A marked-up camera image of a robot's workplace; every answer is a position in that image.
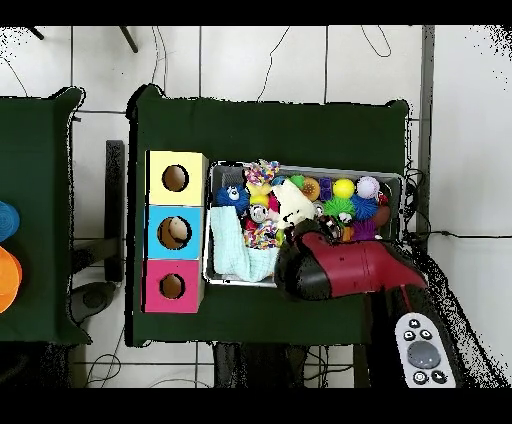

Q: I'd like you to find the colourful rope knot toy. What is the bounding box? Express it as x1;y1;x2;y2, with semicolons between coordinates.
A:
243;219;280;250
242;158;281;186

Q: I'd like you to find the cream muslin cloth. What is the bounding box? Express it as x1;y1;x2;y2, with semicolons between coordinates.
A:
271;178;319;230

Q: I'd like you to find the light blue muslin cloth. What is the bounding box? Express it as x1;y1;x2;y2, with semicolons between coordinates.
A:
209;205;281;283

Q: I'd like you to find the orange plastic bowl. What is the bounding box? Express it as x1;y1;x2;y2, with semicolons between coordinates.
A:
0;245;23;314

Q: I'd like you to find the shallow clear mesh bin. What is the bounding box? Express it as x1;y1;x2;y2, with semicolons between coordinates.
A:
202;160;405;296

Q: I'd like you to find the wooden three-hole box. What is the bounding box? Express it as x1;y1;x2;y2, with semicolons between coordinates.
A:
141;149;210;314

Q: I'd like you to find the crushed drink can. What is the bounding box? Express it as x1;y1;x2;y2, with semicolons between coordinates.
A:
249;202;270;223

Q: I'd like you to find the blue spiky ball with eyes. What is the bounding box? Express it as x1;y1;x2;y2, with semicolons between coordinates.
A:
215;184;251;215

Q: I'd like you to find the burger toy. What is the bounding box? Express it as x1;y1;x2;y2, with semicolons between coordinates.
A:
301;176;321;202

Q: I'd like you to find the green spiky ball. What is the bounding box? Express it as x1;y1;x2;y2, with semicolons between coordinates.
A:
322;196;356;220

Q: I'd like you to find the dark green table cloth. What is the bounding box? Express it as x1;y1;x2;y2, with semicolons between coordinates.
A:
125;83;411;355

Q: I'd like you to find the yellow smooth ball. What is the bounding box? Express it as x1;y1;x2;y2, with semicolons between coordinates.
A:
332;177;356;200

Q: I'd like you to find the purple spiky ball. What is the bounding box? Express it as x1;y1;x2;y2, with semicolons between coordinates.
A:
351;218;378;242

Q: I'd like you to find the white baseball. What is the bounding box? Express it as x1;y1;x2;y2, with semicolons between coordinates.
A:
355;175;381;200

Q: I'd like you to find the black stand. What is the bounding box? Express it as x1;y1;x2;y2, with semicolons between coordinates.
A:
69;139;126;326

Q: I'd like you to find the green covered side table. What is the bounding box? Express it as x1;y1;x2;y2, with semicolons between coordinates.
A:
0;86;93;346

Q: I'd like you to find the blue plastic cup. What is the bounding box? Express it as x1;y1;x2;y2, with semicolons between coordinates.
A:
0;200;21;243

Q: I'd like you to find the black floor cable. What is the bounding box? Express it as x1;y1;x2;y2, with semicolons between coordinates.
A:
256;25;292;103
403;229;512;241

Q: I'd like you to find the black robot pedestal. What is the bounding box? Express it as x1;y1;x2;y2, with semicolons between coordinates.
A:
211;341;309;388

